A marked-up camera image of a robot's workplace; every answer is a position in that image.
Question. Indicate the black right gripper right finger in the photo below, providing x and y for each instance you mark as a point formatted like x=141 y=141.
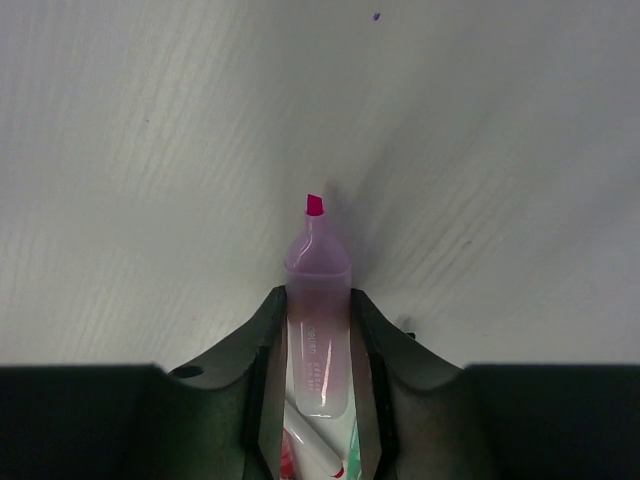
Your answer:
x=416 y=416

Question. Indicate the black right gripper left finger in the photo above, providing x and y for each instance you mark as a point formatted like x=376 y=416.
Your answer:
x=231 y=401

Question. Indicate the red ink clear pen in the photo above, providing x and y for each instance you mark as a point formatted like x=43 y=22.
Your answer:
x=289 y=468

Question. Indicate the green highlighter pen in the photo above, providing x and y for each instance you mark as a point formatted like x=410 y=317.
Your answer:
x=352 y=463

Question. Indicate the thin white red marker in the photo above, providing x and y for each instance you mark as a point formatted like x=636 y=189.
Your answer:
x=310 y=440

